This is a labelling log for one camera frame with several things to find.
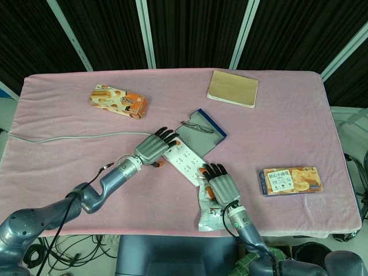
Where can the orange snack box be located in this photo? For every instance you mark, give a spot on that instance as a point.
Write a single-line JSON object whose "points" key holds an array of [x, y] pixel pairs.
{"points": [[119, 100]]}

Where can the aluminium partition post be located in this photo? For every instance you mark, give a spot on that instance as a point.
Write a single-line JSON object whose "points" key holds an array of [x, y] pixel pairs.
{"points": [[146, 34], [8, 90], [243, 37], [342, 54], [72, 37]]}

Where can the dark blue robot torso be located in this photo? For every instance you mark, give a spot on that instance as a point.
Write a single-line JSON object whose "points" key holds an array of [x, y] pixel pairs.
{"points": [[172, 256]]}

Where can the blue cookie box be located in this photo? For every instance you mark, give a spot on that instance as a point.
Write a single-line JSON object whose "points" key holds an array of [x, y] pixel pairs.
{"points": [[290, 181]]}

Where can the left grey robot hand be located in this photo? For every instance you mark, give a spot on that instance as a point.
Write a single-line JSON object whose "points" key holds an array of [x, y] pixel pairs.
{"points": [[149, 148]]}

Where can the green plaid cloth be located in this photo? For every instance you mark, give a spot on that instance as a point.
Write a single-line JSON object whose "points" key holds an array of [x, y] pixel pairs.
{"points": [[244, 263]]}

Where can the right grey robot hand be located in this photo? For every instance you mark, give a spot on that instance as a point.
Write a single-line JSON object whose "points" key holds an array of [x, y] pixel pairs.
{"points": [[224, 188]]}

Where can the white power strip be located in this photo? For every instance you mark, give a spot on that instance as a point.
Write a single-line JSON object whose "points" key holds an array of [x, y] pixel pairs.
{"points": [[185, 159]]}

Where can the brown notebook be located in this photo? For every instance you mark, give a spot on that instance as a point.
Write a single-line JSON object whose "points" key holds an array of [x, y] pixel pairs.
{"points": [[233, 89]]}

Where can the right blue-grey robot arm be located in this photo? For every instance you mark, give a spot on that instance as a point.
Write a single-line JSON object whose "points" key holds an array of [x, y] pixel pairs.
{"points": [[250, 233]]}

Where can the silver snack bag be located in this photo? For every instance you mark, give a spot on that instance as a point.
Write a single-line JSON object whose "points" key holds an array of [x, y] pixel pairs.
{"points": [[208, 215]]}

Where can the thin-framed eyeglasses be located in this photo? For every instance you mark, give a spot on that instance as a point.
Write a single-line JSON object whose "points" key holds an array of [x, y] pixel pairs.
{"points": [[198, 126]]}

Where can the grey blue glasses case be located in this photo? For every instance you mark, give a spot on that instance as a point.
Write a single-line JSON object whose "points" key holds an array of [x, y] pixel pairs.
{"points": [[201, 141]]}

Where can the pink table cloth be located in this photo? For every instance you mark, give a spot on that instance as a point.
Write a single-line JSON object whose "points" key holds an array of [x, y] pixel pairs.
{"points": [[86, 161]]}

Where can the black bin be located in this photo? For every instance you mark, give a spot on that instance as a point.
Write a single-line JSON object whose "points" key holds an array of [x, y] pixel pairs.
{"points": [[313, 253]]}

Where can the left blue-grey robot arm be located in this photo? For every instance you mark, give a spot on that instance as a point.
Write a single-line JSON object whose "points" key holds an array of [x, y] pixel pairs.
{"points": [[92, 195]]}

